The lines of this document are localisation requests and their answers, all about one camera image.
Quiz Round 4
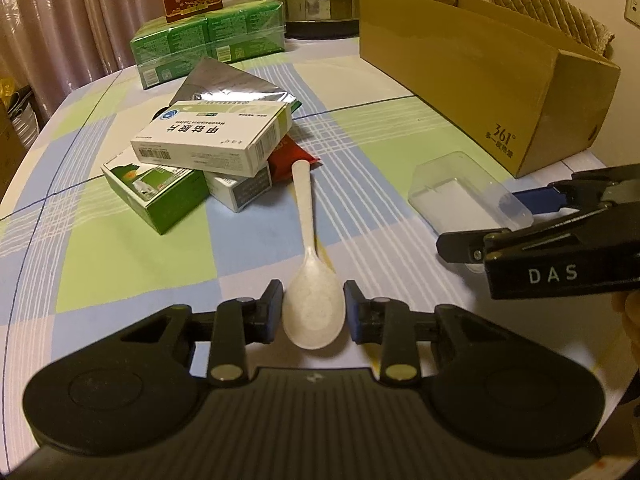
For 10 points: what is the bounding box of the quilted beige chair cushion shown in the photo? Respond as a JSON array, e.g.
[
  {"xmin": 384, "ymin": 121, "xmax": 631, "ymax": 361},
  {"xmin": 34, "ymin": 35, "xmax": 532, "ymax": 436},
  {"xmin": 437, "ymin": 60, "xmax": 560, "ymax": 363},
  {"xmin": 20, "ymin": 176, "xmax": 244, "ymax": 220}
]
[{"xmin": 489, "ymin": 0, "xmax": 615, "ymax": 58}]

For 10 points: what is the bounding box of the clear plastic container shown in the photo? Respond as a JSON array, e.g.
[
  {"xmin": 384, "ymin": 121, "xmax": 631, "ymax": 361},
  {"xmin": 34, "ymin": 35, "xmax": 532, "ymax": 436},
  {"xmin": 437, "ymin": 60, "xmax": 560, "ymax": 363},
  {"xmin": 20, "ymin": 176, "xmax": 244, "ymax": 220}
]
[{"xmin": 408, "ymin": 152, "xmax": 534, "ymax": 234}]

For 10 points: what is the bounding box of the green and white box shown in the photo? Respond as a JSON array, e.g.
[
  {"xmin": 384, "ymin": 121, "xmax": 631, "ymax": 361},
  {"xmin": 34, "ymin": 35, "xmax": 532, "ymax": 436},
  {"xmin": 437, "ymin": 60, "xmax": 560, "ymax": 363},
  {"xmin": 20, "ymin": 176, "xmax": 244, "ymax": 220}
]
[{"xmin": 101, "ymin": 148, "xmax": 209, "ymax": 234}]

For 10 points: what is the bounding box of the pink curtain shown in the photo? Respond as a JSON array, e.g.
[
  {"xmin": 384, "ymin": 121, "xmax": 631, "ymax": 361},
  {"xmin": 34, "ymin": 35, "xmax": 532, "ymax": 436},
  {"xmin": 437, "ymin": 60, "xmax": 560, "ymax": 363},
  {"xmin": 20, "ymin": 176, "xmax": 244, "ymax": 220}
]
[{"xmin": 1, "ymin": 0, "xmax": 164, "ymax": 122}]

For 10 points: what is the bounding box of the white medicine box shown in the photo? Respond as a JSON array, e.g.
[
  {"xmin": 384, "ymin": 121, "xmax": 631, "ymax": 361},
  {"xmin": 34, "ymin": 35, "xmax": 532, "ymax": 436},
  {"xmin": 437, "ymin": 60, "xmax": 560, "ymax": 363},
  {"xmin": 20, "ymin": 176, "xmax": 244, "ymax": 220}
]
[{"xmin": 131, "ymin": 101, "xmax": 292, "ymax": 178}]

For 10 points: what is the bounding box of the red packet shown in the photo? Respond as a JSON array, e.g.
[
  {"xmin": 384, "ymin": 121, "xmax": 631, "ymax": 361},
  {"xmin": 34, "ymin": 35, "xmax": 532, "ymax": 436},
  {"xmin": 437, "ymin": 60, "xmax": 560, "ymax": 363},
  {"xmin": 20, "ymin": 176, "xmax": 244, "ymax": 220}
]
[{"xmin": 268, "ymin": 136, "xmax": 319, "ymax": 183}]

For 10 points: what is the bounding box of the brown cardboard box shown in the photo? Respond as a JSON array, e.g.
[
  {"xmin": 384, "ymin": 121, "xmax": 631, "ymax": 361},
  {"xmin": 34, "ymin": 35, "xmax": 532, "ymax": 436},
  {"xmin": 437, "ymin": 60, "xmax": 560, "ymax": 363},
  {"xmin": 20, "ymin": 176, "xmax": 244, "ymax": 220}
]
[{"xmin": 359, "ymin": 0, "xmax": 620, "ymax": 178}]

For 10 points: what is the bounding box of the small white grey box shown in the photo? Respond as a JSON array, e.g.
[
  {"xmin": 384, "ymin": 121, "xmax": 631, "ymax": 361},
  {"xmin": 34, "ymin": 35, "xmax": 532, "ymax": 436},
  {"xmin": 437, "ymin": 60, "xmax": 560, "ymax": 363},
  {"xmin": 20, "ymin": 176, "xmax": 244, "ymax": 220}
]
[{"xmin": 204, "ymin": 165, "xmax": 272, "ymax": 212}]

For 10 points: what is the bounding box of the person's right hand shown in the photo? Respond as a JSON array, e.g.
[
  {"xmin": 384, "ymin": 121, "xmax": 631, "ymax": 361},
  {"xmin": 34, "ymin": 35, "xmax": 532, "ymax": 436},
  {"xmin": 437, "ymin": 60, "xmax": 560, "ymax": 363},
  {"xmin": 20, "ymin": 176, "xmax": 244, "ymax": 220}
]
[{"xmin": 612, "ymin": 290, "xmax": 640, "ymax": 365}]

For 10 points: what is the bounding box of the silver foil pouch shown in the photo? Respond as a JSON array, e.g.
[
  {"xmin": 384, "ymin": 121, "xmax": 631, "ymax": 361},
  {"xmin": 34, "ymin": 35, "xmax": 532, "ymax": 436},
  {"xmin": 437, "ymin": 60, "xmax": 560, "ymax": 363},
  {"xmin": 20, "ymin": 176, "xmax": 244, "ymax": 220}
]
[{"xmin": 169, "ymin": 56, "xmax": 302, "ymax": 112}]

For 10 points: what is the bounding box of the green tissue pack bundle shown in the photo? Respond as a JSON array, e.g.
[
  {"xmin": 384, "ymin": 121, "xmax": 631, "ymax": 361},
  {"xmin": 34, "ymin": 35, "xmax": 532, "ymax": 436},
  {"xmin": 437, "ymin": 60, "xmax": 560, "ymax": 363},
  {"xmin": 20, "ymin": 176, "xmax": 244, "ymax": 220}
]
[{"xmin": 130, "ymin": 0, "xmax": 285, "ymax": 89}]

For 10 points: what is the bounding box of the white plastic spoon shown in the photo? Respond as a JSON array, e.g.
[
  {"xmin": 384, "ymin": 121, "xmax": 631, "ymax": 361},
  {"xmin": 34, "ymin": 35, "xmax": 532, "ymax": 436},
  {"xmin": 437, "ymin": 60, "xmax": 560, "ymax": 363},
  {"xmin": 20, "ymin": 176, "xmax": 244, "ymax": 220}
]
[{"xmin": 282, "ymin": 159, "xmax": 346, "ymax": 350}]

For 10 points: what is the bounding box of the single wall socket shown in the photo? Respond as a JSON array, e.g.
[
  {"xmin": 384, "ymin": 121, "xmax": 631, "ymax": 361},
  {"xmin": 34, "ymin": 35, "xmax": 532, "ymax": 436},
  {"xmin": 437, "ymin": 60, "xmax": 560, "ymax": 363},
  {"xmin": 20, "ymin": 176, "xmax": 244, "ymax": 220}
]
[{"xmin": 624, "ymin": 0, "xmax": 640, "ymax": 27}]

